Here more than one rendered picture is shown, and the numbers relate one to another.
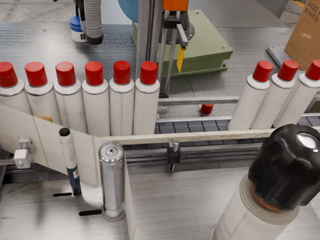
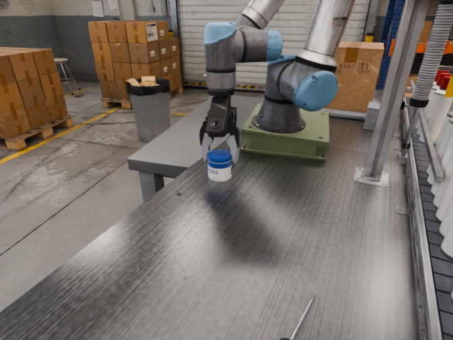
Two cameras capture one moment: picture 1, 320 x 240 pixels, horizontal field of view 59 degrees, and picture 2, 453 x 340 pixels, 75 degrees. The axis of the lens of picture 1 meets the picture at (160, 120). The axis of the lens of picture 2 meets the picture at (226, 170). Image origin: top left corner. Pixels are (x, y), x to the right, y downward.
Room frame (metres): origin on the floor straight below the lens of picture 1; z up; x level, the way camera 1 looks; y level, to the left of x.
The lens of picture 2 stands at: (0.44, 0.89, 1.25)
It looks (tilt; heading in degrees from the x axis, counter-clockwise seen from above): 28 degrees down; 311
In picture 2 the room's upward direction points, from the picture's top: straight up
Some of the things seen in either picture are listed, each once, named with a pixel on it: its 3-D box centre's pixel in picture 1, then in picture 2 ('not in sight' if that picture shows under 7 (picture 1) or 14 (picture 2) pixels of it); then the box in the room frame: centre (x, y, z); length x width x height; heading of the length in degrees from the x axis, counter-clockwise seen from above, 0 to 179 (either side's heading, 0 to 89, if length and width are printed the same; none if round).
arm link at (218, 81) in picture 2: not in sight; (219, 79); (0.95, 0.32, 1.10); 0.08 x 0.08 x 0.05
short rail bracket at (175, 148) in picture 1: (173, 159); not in sight; (0.39, -0.04, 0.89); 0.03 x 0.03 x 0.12; 14
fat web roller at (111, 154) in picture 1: (112, 184); not in sight; (0.26, 0.06, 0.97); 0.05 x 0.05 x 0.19
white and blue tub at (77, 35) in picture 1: (80, 28); (220, 164); (0.94, 0.33, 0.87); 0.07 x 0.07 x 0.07
